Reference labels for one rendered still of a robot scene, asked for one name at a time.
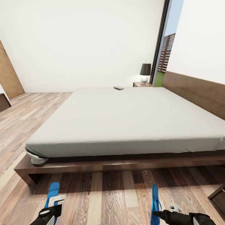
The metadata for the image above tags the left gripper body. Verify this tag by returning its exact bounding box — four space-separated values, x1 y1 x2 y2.
40 204 62 218

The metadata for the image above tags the sandal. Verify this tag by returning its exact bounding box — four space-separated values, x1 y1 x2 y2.
44 182 60 225
150 183 162 225

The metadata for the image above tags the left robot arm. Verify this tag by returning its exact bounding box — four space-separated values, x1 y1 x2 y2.
30 195 66 225

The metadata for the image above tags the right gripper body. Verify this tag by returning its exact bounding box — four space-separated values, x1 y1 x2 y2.
164 210 185 225

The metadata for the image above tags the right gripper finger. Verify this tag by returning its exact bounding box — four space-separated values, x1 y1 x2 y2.
153 211 165 219

